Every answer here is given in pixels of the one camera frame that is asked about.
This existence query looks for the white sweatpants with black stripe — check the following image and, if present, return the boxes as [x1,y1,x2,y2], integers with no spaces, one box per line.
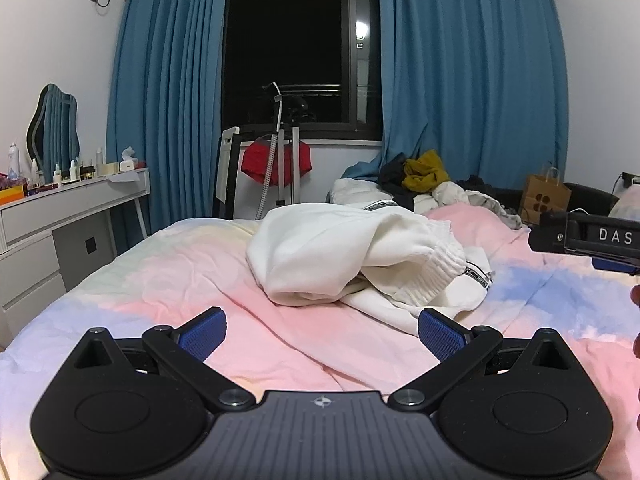
[246,204,494,335]

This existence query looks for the white crumpled clothes pile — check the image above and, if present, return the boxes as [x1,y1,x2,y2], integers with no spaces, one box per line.
[326,176,471,214]

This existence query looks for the white folding board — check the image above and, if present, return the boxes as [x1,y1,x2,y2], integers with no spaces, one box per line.
[214,127,242,220]

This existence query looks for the person's right hand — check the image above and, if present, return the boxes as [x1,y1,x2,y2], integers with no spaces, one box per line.
[630,283,640,361]

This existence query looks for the pastel tie-dye duvet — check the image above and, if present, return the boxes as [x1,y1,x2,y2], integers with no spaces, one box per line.
[1,204,639,479]

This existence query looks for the brown paper bag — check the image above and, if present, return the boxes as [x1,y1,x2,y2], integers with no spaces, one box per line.
[520,166,572,224]

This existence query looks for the mustard yellow garment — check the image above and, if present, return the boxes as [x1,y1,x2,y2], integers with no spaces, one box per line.
[402,150,450,194]

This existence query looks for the black clothing pile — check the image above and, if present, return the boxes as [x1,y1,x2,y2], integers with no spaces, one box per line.
[378,154,409,194]

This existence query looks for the white dressing table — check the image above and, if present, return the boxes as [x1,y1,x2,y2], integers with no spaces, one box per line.
[1,168,151,347]

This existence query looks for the white tissue box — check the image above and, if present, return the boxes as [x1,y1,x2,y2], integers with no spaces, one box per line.
[119,146,138,172]

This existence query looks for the white garment steamer stand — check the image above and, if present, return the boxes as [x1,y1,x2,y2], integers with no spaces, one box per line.
[257,82,300,217]

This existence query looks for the right blue curtain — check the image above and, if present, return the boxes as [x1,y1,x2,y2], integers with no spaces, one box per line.
[375,0,571,196]

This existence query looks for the blue curtain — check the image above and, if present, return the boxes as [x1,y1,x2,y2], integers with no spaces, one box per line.
[106,0,226,231]
[375,0,571,196]

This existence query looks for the left blue curtain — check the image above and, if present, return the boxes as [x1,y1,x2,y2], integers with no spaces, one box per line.
[106,0,226,231]

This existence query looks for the white spray bottle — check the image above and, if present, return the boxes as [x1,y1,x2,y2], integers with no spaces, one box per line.
[8,143,21,179]

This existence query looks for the dark window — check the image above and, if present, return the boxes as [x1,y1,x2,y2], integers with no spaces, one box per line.
[221,0,383,141]

